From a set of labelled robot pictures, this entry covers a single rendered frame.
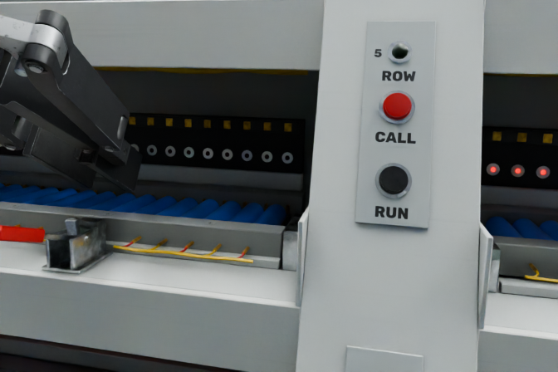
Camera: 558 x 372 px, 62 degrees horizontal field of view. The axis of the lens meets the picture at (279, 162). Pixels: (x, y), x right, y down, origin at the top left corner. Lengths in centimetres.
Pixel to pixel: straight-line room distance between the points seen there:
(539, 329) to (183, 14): 28
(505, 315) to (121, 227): 26
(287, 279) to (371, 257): 7
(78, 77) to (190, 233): 15
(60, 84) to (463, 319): 23
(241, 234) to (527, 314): 18
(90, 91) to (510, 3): 24
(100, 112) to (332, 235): 14
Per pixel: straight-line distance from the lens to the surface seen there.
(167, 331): 31
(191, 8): 33
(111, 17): 36
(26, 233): 30
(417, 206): 27
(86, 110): 25
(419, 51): 29
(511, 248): 35
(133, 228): 36
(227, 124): 46
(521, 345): 28
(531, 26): 32
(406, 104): 27
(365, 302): 27
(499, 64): 31
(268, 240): 32
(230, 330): 29
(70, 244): 33
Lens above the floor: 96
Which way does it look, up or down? 9 degrees up
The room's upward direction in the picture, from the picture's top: 5 degrees clockwise
